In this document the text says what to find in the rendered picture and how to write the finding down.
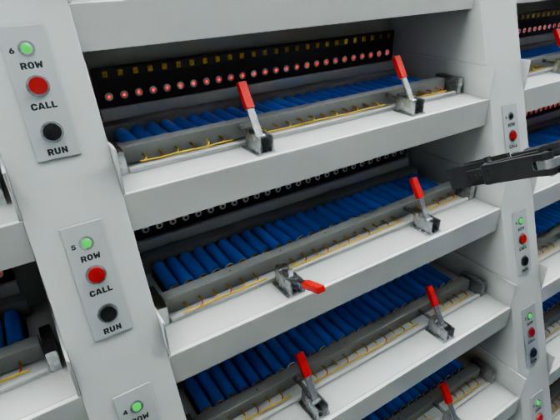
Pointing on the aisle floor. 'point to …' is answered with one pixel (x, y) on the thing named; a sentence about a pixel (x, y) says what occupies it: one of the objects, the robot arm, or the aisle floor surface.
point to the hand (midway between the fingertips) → (478, 172)
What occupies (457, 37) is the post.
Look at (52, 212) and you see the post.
